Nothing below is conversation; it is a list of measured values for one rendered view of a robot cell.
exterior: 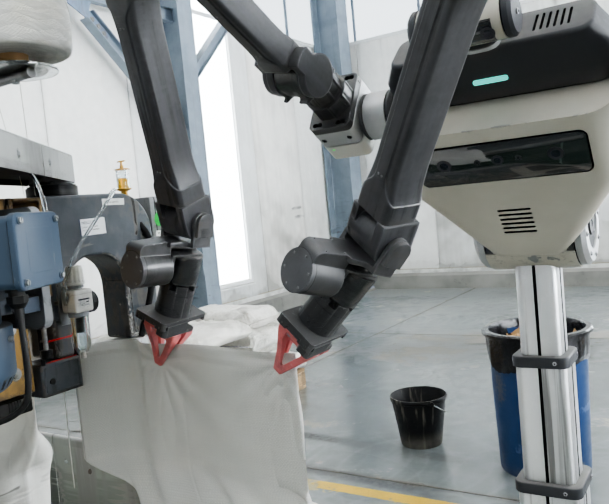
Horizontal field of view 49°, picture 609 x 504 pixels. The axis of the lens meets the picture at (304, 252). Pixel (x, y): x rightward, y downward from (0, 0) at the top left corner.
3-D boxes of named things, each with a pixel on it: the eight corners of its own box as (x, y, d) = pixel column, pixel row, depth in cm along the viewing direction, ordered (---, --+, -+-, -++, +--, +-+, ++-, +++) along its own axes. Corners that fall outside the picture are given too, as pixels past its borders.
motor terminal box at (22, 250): (71, 299, 87) (60, 210, 86) (28, 312, 77) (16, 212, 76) (11, 304, 88) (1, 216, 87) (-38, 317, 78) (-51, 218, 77)
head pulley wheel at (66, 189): (89, 196, 123) (87, 183, 123) (47, 198, 116) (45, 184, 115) (58, 201, 128) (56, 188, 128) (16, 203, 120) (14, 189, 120)
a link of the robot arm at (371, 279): (389, 278, 87) (367, 249, 91) (354, 271, 82) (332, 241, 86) (359, 315, 90) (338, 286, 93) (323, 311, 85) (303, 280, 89)
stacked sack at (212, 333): (257, 337, 428) (255, 314, 427) (187, 362, 373) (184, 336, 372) (207, 335, 451) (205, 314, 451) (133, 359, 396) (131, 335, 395)
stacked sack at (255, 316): (286, 321, 477) (284, 301, 476) (249, 334, 441) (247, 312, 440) (214, 320, 513) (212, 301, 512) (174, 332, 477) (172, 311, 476)
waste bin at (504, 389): (611, 451, 317) (602, 315, 312) (592, 496, 274) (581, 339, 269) (509, 440, 343) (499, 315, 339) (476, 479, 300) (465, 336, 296)
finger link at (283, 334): (252, 357, 94) (287, 310, 91) (279, 346, 101) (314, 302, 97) (284, 393, 92) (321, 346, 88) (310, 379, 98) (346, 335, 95)
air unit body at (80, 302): (105, 354, 113) (94, 263, 112) (82, 361, 109) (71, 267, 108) (87, 353, 115) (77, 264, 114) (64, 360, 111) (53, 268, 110)
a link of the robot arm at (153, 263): (216, 213, 104) (180, 204, 109) (156, 213, 95) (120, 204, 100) (208, 288, 106) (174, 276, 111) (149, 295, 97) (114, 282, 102)
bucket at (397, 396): (459, 435, 356) (455, 387, 354) (438, 456, 331) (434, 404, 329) (407, 430, 372) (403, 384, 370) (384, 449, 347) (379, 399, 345)
